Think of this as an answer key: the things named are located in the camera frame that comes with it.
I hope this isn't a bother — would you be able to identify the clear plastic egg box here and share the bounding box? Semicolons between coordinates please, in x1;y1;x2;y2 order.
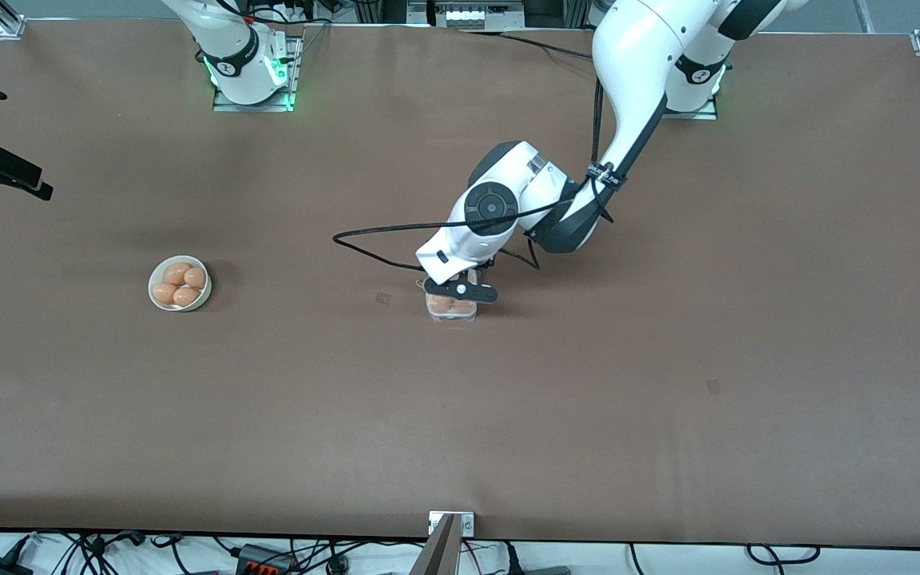
425;289;479;323

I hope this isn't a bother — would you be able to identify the grey control box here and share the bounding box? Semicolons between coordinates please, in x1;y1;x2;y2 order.
434;0;526;31

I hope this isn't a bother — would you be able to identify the white round bowl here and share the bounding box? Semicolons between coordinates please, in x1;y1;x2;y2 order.
148;255;212;312

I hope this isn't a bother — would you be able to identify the black power strip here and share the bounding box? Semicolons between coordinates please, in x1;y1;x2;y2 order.
236;544;298;575

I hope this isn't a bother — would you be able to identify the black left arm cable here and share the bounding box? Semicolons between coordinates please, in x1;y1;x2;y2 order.
332;76;629;277

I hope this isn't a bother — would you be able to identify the black cable on table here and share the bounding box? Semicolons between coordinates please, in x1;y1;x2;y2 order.
460;29;597;61

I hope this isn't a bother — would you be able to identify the silver table edge bracket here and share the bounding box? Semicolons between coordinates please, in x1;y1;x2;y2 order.
428;511;475;537

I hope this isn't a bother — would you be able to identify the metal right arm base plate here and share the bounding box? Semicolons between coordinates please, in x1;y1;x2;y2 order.
212;35;302;113

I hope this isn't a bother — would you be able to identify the grey camera pole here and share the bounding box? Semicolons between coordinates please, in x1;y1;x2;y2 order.
408;514;458;575

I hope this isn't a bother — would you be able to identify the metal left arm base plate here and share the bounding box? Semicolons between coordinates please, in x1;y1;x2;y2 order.
662;68;719;121

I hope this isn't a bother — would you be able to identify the black looped cable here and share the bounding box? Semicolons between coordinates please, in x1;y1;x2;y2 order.
746;545;822;566

